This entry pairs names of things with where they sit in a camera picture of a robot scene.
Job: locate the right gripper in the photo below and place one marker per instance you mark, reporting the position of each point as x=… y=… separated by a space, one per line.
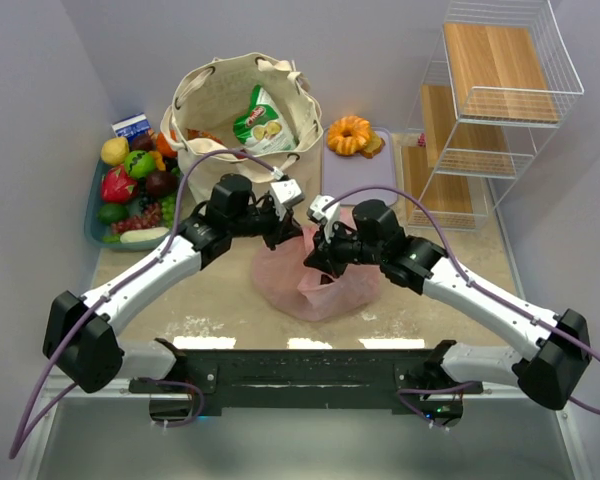
x=325 y=253

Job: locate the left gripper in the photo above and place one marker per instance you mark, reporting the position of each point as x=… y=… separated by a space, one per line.
x=278 y=228

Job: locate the pink plastic grocery bag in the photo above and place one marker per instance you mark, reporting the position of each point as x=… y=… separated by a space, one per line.
x=304 y=293

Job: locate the green white chips bag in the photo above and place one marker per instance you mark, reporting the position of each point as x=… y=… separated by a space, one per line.
x=262 y=129

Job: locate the cream canvas tote bag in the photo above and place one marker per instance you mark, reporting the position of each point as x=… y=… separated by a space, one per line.
x=211 y=97

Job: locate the large red cookie bag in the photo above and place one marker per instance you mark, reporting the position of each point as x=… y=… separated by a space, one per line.
x=202 y=141

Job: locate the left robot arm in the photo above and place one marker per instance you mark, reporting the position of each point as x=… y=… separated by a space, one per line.
x=82 y=331

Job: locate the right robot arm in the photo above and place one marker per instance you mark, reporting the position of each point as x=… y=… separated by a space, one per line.
x=545 y=354

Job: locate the lavender food tray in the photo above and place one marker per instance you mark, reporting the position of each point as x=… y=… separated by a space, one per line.
x=343 y=174

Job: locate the cake slice behind bundt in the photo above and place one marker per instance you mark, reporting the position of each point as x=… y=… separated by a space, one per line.
x=374 y=147

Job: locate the green grape bunch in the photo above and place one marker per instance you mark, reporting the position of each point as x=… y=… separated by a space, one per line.
x=168 y=208

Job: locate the orange bundt cake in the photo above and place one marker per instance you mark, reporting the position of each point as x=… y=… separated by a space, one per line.
x=349 y=135

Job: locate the red grape bunch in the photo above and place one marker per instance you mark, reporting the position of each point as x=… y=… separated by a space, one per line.
x=151 y=217

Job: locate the pale white cucumber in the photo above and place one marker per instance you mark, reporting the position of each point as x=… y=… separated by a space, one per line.
x=143 y=235

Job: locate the orange fruit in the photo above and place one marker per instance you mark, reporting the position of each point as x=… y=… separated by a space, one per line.
x=164 y=147

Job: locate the green fruit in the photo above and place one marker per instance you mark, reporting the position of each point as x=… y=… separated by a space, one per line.
x=138 y=164

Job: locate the dark plum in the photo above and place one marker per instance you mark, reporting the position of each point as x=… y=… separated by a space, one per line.
x=142 y=142

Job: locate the pink dragon fruit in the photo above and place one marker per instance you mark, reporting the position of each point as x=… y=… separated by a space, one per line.
x=117 y=186

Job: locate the green lime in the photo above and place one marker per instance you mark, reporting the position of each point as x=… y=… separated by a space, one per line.
x=111 y=213

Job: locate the blue white carton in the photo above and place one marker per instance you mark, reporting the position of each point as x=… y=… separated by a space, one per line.
x=132 y=126

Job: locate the yellow lemon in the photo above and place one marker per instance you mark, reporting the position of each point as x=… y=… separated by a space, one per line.
x=114 y=151

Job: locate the teal fruit bin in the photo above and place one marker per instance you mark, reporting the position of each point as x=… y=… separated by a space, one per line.
x=95 y=231

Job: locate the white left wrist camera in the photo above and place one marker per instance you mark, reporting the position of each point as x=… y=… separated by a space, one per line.
x=286 y=193

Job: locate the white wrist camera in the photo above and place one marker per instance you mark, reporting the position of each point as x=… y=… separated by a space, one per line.
x=286 y=193
x=325 y=211

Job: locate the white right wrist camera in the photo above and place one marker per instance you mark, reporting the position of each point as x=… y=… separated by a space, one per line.
x=325 y=211

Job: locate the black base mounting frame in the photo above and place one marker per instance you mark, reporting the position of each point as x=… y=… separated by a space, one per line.
x=212 y=382

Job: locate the white wire shelf rack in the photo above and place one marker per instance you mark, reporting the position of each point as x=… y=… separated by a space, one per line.
x=496 y=88

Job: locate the aluminium table frame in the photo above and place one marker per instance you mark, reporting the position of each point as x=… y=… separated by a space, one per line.
x=111 y=435

